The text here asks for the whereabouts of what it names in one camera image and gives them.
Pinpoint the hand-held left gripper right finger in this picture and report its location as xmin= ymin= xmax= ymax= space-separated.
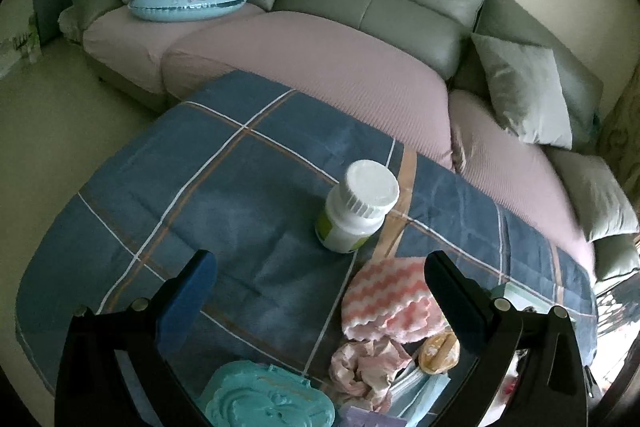
xmin=424 ymin=251 xmax=588 ymax=427

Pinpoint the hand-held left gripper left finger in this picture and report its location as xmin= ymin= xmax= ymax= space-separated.
xmin=54 ymin=249 xmax=218 ymax=427

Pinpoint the green white tray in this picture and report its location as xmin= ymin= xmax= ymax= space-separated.
xmin=487 ymin=282 xmax=598 ymax=413

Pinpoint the pink white wavy cloth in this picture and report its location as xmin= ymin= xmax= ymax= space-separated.
xmin=341 ymin=257 xmax=448 ymax=340

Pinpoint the pink floral cloth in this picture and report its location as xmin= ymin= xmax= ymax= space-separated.
xmin=329 ymin=338 xmax=413 ymax=413

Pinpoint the orange wrapped snack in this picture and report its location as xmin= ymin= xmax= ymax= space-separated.
xmin=417 ymin=331 xmax=461 ymax=375

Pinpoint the blue plaid blanket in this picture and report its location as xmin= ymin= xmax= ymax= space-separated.
xmin=15 ymin=69 xmax=598 ymax=427

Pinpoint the light blue face mask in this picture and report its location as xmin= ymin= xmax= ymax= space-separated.
xmin=387 ymin=359 xmax=451 ymax=423

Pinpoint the white pill bottle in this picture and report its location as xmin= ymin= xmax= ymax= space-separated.
xmin=315 ymin=160 xmax=401 ymax=254

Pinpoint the teal plastic box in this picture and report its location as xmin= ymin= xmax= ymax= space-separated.
xmin=205 ymin=359 xmax=337 ymax=427

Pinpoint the purple packet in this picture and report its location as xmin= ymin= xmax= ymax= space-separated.
xmin=337 ymin=404 xmax=408 ymax=427

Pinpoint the grey pillow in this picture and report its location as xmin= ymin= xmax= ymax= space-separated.
xmin=470 ymin=33 xmax=573 ymax=150
xmin=547 ymin=149 xmax=640 ymax=242

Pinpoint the blue inflatable cushion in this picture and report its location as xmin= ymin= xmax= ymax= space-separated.
xmin=129 ymin=0 xmax=250 ymax=22

